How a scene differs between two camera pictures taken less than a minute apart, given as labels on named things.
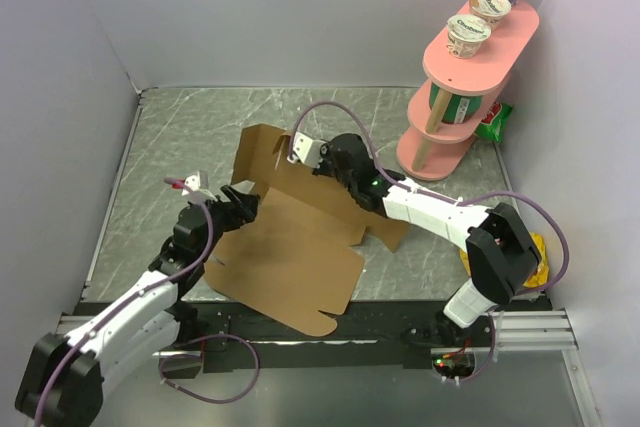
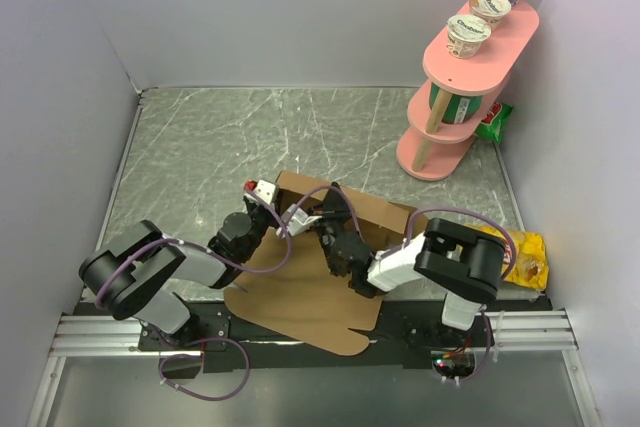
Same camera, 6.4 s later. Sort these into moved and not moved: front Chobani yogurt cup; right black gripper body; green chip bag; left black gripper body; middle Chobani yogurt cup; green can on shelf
Moved: left black gripper body; right black gripper body
Not moved: middle Chobani yogurt cup; front Chobani yogurt cup; green chip bag; green can on shelf
